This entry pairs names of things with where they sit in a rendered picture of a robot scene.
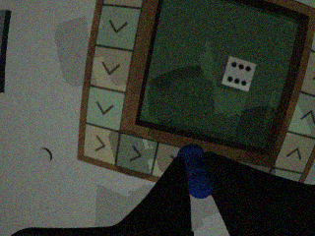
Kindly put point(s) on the brown board frame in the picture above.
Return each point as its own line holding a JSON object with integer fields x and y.
{"x": 126, "y": 107}

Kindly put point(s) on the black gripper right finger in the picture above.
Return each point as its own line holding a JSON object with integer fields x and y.
{"x": 254, "y": 203}

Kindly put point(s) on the dark blue pawn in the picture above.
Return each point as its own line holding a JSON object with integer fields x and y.
{"x": 200, "y": 183}

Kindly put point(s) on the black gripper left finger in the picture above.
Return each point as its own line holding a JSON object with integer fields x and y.
{"x": 164, "y": 211}

